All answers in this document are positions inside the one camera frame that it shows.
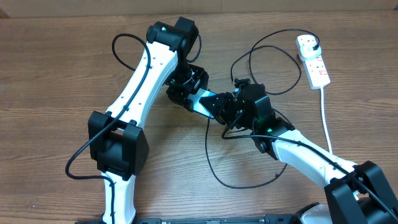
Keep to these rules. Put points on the white charger plug adapter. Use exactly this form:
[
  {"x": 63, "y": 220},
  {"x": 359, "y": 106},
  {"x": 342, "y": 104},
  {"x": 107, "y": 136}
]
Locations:
[{"x": 306, "y": 52}]

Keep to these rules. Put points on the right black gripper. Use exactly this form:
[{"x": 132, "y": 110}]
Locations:
[{"x": 219, "y": 111}]

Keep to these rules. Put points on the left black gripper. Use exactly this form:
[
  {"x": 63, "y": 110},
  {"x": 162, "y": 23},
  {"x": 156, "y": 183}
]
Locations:
[{"x": 181, "y": 95}]

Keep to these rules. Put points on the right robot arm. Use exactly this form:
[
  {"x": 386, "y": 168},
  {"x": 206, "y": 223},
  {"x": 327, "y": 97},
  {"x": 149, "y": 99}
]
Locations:
[{"x": 354, "y": 193}]

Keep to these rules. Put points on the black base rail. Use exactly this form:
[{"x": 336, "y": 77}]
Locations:
[{"x": 267, "y": 219}]

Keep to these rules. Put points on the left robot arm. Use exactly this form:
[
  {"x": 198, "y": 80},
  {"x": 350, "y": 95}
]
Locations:
[{"x": 117, "y": 140}]

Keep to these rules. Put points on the white power strip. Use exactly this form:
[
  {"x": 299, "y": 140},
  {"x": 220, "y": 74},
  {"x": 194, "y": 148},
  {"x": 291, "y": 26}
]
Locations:
[{"x": 315, "y": 69}]

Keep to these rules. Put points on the Samsung Galaxy smartphone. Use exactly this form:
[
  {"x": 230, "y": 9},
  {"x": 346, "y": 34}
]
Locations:
[{"x": 197, "y": 106}]

